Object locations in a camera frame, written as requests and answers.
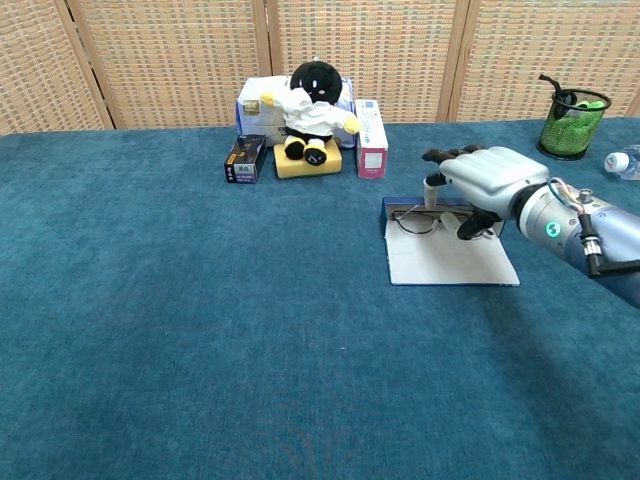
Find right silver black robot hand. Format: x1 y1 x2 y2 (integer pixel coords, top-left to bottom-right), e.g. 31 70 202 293
422 144 551 241

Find yellow sponge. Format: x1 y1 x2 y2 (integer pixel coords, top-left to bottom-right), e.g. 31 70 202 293
272 139 345 180

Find woven wooden folding screen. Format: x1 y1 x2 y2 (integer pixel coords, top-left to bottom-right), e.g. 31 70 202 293
0 0 640 137

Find black bent tool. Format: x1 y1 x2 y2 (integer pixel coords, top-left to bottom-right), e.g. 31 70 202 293
538 73 576 119

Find small black carton box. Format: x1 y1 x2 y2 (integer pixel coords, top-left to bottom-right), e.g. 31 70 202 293
223 133 268 185

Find black plush toy white coat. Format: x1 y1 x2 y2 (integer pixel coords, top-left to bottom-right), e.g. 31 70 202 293
259 60 363 166

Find white blue tissue pack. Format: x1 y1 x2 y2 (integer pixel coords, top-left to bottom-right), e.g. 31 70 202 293
235 75 357 149

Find bright green cloth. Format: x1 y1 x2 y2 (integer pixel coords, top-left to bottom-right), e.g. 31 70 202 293
543 99 607 157

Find black mesh pen holder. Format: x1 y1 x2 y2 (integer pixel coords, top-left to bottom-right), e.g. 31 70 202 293
537 88 612 161

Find clear plastic water bottle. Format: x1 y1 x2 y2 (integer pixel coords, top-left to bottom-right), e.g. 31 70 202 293
603 144 640 181

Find teal blue table mat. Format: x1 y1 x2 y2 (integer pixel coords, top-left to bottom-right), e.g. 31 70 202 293
0 117 640 480

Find thin-framed eyeglasses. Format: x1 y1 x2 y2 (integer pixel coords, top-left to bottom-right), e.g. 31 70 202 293
391 207 494 239

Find pink white carton box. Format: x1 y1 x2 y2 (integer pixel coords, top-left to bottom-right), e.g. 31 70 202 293
354 98 390 180

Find blue glasses box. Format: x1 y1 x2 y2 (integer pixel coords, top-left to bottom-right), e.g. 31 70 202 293
381 196 521 287

